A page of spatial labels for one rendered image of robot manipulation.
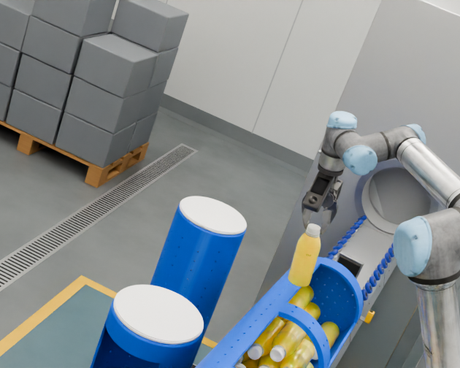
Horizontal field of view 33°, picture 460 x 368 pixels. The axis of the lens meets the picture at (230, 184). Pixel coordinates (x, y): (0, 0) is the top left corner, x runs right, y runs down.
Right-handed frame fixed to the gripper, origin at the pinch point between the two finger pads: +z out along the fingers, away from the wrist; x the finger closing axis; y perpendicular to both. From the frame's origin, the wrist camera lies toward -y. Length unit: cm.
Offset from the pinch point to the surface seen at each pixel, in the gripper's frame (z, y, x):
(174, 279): 69, 38, 55
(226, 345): 15.7, -40.5, 7.2
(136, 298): 32, -19, 43
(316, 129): 180, 423, 93
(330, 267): 26.4, 21.9, -4.5
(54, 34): 75, 226, 237
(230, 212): 49, 64, 45
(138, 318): 31, -28, 38
